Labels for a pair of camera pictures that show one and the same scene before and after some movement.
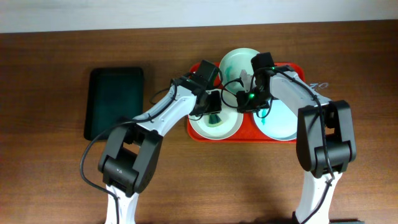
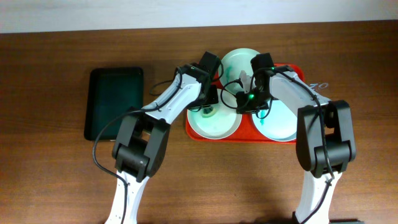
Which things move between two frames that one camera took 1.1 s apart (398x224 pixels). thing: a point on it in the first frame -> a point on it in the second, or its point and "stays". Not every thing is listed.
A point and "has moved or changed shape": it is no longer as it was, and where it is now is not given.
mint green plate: x=231 y=67 stays
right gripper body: x=252 y=106 stays
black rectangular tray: x=114 y=95 stays
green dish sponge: x=214 y=120 has moved or changed shape
